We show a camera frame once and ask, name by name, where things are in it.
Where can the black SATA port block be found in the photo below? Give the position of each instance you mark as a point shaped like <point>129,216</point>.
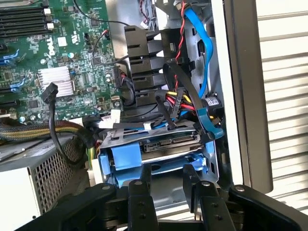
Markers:
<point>118,77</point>

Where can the green Dell motherboard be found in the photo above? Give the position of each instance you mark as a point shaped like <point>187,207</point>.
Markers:
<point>79,36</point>

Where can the silver open PC case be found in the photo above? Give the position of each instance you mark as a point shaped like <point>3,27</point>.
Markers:
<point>240,96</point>

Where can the silver finned heat sink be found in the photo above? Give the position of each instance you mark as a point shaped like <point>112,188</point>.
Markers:
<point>56,77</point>

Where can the grey mesh power supply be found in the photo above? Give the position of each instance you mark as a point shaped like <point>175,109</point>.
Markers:
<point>14,192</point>

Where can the black cylinder with label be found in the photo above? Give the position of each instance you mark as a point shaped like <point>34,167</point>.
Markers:
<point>211,103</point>

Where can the hard drive in blue caddy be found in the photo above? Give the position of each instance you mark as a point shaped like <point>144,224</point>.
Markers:
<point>113,136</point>

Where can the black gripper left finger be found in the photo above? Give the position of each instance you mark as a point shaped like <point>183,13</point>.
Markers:
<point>142,211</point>

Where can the black expansion slot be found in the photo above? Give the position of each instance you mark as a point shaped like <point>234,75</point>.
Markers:
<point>9,104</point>

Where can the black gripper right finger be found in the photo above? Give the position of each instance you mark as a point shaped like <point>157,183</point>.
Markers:
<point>211,211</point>

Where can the black plastic fan shroud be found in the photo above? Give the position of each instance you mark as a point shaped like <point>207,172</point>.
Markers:
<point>142,62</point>

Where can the black RAM slot white latch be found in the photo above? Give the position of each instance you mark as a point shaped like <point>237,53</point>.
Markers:
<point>21,25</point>
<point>21,10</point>

